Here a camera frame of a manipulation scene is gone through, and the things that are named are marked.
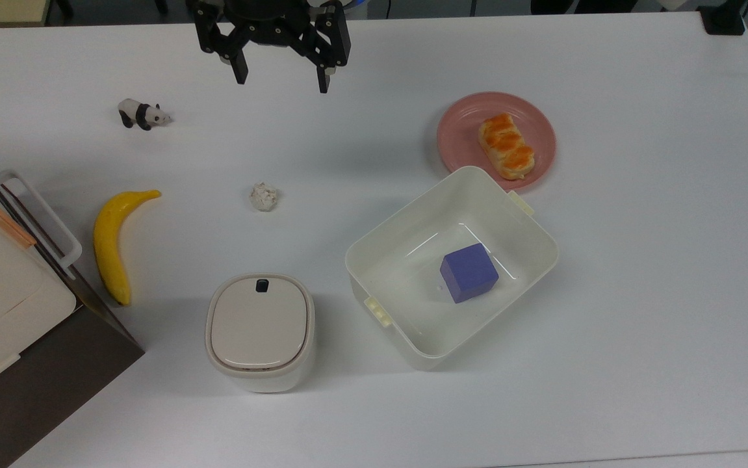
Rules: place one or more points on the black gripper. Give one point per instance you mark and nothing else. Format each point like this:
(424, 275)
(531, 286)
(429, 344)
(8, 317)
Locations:
(263, 23)

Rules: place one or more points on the golden glazed bread loaf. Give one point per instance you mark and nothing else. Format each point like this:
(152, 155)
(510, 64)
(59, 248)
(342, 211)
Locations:
(507, 146)

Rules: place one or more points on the black and white panda toy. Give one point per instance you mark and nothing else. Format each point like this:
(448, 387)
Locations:
(143, 115)

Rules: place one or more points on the crumpled white paper ball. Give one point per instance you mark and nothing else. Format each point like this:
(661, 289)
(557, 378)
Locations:
(264, 197)

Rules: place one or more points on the pink round plate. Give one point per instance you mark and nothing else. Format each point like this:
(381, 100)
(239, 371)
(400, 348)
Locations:
(461, 130)

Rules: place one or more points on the yellow banana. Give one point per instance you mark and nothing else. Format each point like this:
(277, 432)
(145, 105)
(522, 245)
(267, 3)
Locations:
(108, 253)

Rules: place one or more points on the white lidded trash can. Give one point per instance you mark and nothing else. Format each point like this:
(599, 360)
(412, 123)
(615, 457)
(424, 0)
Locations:
(260, 325)

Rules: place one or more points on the white open plastic box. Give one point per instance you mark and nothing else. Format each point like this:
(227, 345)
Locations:
(406, 312)

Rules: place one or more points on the purple cube block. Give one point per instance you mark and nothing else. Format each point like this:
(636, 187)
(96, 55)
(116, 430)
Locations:
(468, 273)

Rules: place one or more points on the black stand base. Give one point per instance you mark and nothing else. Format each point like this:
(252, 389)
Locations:
(723, 19)

